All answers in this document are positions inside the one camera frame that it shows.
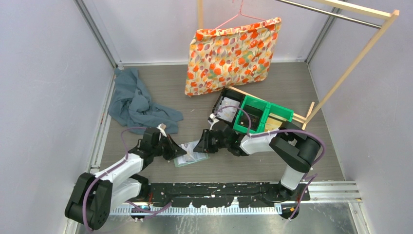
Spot wooden clothes rack frame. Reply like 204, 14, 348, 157
197, 0, 400, 127

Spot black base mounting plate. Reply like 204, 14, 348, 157
130, 182, 310, 208

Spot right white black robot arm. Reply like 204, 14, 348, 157
193, 121, 326, 200

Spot gold VIP card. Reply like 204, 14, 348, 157
264, 116, 286, 132

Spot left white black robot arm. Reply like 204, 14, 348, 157
64, 125, 187, 231

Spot pink wire hanger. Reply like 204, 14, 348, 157
214, 0, 265, 30

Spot metal hanging rod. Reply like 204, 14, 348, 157
276, 0, 382, 29

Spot green bin with gold card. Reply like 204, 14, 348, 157
264, 103, 294, 132

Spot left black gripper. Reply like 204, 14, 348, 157
151, 134, 186, 161

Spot aluminium rail frame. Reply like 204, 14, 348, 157
68, 180, 364, 217

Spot black VIP card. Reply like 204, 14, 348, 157
240, 111, 263, 131

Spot blue grey cloth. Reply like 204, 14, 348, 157
108, 68, 184, 135

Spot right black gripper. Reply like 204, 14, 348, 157
194, 128, 230, 153

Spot white patterned cards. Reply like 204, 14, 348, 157
216, 97, 240, 122

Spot floral orange pillow bag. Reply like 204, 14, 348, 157
184, 18, 282, 96

